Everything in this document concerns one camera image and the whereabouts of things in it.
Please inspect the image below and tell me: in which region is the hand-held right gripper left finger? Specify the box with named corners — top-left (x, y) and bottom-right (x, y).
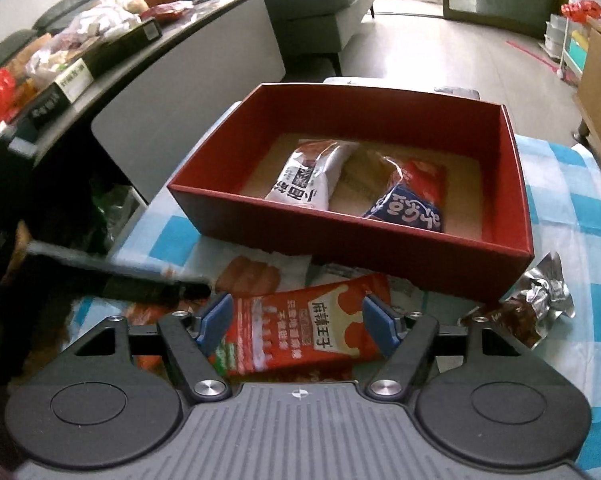
top-left (70, 292), bottom-right (234, 403)

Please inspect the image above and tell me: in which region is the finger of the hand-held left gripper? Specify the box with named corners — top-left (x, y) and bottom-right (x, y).
top-left (25, 239), bottom-right (212, 307)

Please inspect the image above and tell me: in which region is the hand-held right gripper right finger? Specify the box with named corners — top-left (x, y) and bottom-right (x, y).
top-left (361, 294), bottom-right (531, 403)

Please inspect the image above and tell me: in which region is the white sausage packet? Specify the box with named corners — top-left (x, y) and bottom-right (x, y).
top-left (130, 252), bottom-right (313, 321)

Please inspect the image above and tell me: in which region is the red snack packet crown print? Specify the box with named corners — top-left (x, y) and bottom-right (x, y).
top-left (208, 274), bottom-right (393, 378)

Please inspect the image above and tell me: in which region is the red cardboard box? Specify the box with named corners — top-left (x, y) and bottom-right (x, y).
top-left (167, 82), bottom-right (535, 306)

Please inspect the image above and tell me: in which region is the blue and red snack packet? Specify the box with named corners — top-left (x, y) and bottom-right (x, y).
top-left (363, 159), bottom-right (448, 233)

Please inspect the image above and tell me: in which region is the brown clear snack packet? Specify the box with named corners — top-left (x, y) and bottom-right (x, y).
top-left (327, 147), bottom-right (411, 216)

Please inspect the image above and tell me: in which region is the small dark red packet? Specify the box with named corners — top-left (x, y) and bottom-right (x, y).
top-left (457, 252), bottom-right (576, 348)

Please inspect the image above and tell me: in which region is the white snack packet dark lettering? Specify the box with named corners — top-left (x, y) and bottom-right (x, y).
top-left (264, 139), bottom-right (358, 211)

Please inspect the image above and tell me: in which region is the green plastic bag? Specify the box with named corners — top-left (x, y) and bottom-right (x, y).
top-left (91, 182), bottom-right (141, 241)

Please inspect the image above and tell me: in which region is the black box with white label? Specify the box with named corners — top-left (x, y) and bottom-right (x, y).
top-left (28, 62), bottom-right (94, 121)
top-left (83, 17), bottom-right (162, 78)

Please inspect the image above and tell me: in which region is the blue white checkered tablecloth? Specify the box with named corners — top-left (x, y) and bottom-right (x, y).
top-left (70, 135), bottom-right (601, 476)

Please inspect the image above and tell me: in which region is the white plastic bag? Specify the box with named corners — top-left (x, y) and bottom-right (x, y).
top-left (68, 0), bottom-right (144, 41)

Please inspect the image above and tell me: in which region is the red wrapper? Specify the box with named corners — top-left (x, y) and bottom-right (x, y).
top-left (140, 2), bottom-right (194, 23)

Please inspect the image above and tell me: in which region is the grey green sofa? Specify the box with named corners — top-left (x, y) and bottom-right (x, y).
top-left (230, 0), bottom-right (378, 61)

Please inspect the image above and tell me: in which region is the brown cardboard box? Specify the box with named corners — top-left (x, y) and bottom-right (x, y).
top-left (575, 25), bottom-right (601, 171)

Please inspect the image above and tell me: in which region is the white rolling cart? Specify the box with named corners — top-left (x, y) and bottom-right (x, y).
top-left (545, 0), bottom-right (596, 76)

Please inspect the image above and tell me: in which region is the red ornament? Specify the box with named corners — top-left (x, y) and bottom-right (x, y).
top-left (560, 0), bottom-right (601, 23)

